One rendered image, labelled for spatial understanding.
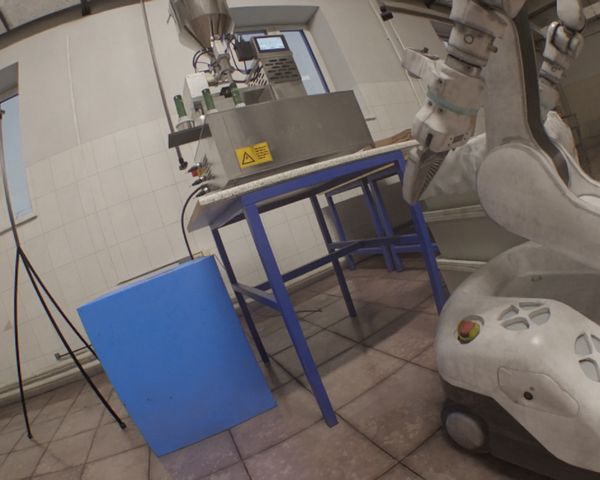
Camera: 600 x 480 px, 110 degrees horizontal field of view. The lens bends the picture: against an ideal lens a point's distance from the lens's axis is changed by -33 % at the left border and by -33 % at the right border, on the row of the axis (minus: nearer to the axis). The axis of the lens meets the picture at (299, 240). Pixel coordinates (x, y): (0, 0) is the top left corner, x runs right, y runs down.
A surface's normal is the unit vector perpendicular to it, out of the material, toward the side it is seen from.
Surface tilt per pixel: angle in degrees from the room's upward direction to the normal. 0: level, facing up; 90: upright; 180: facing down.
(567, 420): 90
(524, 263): 72
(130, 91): 90
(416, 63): 84
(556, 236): 96
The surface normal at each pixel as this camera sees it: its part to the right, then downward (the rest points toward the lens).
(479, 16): -0.53, 0.66
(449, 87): -0.21, 0.71
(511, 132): -0.84, 0.34
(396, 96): 0.39, -0.06
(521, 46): 0.50, 0.26
